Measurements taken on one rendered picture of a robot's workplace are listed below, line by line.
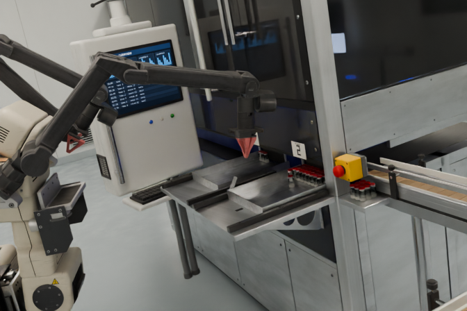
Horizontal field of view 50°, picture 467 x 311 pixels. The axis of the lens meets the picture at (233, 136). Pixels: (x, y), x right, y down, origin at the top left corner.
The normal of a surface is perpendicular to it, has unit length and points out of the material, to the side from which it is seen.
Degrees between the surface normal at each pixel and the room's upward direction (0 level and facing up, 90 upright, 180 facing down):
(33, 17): 90
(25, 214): 90
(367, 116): 90
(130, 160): 90
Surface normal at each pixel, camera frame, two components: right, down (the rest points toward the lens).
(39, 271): 0.09, 0.22
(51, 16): 0.46, 0.14
